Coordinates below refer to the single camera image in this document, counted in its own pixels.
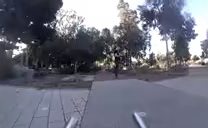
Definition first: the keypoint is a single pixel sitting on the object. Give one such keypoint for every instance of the group of trees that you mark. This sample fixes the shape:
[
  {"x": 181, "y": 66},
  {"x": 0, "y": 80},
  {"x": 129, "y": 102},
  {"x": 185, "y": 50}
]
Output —
[{"x": 68, "y": 43}]

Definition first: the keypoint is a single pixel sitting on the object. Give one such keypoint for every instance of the robot's own part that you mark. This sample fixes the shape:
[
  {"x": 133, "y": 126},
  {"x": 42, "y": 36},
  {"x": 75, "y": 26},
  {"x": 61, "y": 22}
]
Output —
[
  {"x": 139, "y": 120},
  {"x": 71, "y": 122}
]

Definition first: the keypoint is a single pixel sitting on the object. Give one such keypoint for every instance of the bare dirt ground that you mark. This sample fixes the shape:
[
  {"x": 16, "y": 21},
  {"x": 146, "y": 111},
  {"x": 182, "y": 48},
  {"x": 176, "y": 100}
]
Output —
[{"x": 58, "y": 80}]

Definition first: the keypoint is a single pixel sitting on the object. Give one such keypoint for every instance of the grey concrete pavement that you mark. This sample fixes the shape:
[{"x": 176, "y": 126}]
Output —
[{"x": 132, "y": 96}]

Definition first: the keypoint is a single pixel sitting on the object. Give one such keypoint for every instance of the tall slender tree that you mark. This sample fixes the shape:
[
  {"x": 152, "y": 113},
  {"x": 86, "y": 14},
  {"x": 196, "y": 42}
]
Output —
[{"x": 170, "y": 26}]

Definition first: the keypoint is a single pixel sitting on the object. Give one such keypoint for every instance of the grey paving slab strip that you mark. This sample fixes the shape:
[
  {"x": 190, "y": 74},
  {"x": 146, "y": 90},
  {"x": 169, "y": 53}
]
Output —
[{"x": 32, "y": 103}]

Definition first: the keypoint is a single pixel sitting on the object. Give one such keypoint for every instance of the person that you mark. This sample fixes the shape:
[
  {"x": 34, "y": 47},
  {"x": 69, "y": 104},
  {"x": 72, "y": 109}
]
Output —
[{"x": 116, "y": 63}]

